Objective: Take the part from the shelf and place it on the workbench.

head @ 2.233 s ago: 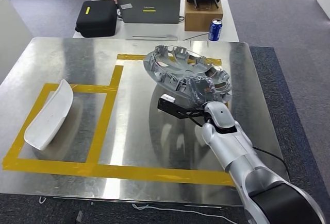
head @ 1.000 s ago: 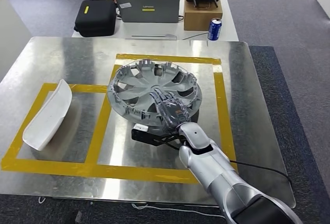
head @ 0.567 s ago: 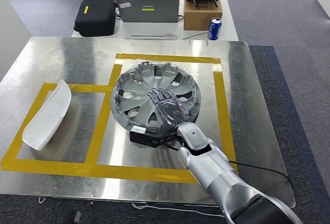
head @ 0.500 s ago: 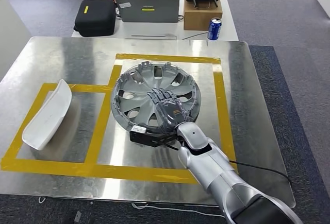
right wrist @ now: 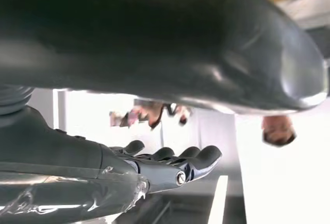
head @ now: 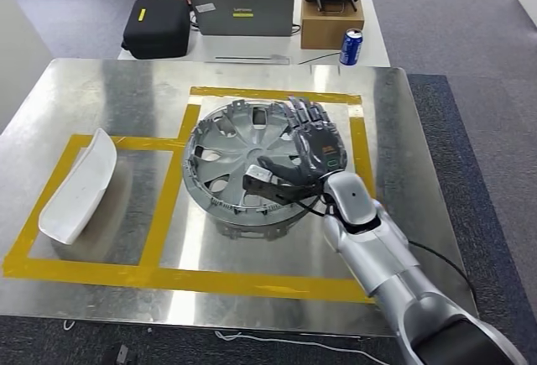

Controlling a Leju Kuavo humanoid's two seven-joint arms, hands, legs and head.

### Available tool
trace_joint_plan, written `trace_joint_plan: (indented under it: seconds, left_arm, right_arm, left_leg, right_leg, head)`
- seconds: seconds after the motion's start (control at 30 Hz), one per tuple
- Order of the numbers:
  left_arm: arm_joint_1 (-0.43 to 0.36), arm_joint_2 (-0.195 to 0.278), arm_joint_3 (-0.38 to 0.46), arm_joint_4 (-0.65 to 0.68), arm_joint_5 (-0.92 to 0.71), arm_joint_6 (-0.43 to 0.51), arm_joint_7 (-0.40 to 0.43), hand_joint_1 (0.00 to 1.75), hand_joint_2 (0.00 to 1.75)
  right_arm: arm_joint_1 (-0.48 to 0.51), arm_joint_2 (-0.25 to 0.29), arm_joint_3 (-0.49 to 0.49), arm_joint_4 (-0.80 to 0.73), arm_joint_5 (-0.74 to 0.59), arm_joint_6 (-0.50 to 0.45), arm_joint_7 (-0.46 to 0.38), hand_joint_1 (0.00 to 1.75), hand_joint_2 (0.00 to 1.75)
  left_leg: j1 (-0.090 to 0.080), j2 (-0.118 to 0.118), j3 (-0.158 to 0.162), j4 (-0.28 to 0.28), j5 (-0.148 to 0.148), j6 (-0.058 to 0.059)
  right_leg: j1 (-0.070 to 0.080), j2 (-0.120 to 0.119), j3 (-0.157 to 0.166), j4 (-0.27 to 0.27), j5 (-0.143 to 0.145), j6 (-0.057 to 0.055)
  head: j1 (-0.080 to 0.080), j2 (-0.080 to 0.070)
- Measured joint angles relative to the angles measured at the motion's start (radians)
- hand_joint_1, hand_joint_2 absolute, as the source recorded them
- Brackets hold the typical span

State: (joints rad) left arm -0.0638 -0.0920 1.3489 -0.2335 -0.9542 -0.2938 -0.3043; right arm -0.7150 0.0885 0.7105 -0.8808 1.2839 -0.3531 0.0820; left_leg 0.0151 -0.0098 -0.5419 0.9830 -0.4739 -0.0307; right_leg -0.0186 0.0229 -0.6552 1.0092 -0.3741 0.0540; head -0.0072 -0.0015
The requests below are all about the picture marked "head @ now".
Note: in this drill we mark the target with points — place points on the white curved plastic part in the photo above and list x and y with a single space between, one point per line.
79 190

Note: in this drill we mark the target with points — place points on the steel workbench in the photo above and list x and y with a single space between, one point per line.
105 84

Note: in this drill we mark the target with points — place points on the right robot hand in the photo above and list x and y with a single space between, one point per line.
319 148

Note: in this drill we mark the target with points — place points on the grey plastic wheel hubcap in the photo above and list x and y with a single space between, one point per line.
234 146

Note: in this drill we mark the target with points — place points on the white desk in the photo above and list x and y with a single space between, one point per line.
373 51

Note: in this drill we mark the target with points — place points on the blue drink can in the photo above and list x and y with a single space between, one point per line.
351 48

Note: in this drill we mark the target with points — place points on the grey laptop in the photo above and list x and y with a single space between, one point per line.
243 9

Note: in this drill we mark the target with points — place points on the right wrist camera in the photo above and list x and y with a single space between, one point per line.
258 176

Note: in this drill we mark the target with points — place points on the black zip case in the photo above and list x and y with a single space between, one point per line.
157 26

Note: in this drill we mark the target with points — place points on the cardboard box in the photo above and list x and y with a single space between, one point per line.
331 29

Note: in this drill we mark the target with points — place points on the white side table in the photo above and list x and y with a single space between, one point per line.
19 57

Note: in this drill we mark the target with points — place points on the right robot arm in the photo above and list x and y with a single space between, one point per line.
377 246

